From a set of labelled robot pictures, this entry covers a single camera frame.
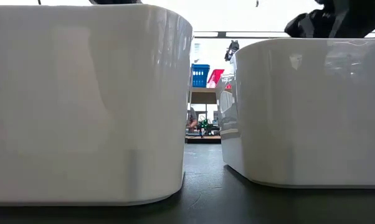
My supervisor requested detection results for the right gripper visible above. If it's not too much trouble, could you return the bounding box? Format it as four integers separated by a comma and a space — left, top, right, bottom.
315, 0, 375, 39

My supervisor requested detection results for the white plastic basket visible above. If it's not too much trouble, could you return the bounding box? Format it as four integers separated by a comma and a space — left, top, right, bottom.
215, 37, 375, 189
0, 3, 194, 207

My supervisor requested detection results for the red plastic slotted basket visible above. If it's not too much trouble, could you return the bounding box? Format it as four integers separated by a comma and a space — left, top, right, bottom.
207, 68, 232, 90

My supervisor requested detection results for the blue plastic slotted basket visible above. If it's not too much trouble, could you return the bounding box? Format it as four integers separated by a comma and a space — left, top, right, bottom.
191, 63, 211, 88

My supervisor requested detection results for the wooden shelf board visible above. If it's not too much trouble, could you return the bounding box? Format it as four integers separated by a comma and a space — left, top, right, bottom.
189, 87, 219, 105

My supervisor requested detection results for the overhead light bar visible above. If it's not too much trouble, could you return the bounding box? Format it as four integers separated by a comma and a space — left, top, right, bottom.
193, 30, 375, 39

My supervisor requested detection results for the person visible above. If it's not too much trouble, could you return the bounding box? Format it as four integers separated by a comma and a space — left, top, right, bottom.
187, 107, 198, 133

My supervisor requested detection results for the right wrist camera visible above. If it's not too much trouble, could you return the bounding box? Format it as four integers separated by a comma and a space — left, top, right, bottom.
283, 9, 336, 39

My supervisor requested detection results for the black ceiling-mounted camera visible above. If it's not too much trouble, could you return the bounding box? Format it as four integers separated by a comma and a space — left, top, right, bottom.
224, 39, 240, 62

